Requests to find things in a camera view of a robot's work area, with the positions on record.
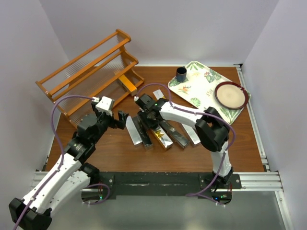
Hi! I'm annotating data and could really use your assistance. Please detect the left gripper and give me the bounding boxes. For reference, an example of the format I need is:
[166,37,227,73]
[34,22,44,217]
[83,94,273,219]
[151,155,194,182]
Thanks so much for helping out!
[91,103,128,144]

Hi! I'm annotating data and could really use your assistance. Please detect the white orange R.O toothpaste box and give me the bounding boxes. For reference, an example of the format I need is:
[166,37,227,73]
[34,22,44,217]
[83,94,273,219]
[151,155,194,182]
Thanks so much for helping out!
[153,90,165,100]

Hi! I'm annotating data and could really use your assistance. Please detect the gold honeycomb toothpaste box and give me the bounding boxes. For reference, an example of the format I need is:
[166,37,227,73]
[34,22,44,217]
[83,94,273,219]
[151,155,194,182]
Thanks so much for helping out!
[150,126,173,150]

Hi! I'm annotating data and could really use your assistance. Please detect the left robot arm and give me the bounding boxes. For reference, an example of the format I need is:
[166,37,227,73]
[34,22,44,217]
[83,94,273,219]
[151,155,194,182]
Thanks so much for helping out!
[9,105,129,230]

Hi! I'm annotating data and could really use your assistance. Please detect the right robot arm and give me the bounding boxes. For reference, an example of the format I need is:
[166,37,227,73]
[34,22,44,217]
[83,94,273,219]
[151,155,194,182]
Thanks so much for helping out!
[134,94,234,188]

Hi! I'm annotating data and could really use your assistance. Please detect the orange wooden shelf rack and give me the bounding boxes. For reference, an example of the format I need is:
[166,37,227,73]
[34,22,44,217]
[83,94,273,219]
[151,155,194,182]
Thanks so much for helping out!
[35,29,145,129]

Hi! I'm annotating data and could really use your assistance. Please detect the silver toothpaste box left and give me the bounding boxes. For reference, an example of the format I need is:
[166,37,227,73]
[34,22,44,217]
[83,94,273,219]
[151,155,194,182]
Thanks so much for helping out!
[126,116,142,146]

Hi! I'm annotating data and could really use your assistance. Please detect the silver toothpaste box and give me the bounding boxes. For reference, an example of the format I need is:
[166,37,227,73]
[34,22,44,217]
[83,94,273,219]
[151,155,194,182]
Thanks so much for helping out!
[181,124,201,147]
[126,116,142,146]

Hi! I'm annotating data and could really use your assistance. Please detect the silver toothpaste box right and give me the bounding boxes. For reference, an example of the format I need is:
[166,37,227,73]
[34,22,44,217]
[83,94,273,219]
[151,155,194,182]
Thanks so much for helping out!
[181,124,201,147]

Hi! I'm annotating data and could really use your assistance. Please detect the dark blue mug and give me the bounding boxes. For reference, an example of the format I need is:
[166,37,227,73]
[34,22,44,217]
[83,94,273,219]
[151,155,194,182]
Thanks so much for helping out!
[176,67,187,83]

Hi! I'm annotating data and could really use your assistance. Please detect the floral serving tray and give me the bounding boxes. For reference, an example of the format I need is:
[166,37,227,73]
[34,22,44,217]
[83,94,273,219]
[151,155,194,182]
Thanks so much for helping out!
[168,61,243,124]

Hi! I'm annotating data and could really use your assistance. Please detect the red rimmed beige plate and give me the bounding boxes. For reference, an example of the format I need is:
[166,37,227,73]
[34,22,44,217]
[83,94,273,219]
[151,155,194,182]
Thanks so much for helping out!
[214,81,249,109]

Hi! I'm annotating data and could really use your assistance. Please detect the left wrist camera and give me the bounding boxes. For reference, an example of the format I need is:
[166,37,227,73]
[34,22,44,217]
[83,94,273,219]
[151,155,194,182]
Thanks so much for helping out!
[92,96,115,116]

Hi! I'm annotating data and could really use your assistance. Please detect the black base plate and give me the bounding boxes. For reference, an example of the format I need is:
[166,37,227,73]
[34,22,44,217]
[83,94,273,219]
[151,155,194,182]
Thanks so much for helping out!
[81,172,242,202]

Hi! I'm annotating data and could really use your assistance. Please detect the aluminium frame rail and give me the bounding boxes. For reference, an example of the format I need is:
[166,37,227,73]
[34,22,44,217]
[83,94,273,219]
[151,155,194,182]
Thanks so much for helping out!
[234,63,295,230]

